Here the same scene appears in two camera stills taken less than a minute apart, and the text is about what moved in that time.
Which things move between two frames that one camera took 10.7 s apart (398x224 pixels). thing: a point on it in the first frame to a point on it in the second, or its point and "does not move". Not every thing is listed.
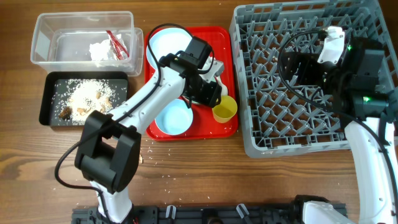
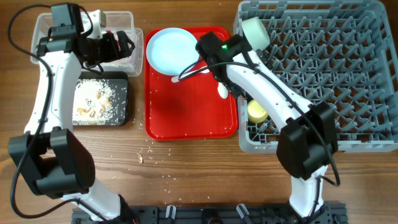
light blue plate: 167,41 does not move
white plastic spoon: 224,90 does not move
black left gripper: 211,95 to 113,53
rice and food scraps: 74,99 does not move
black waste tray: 67,99 does not move
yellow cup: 224,112 to 256,112
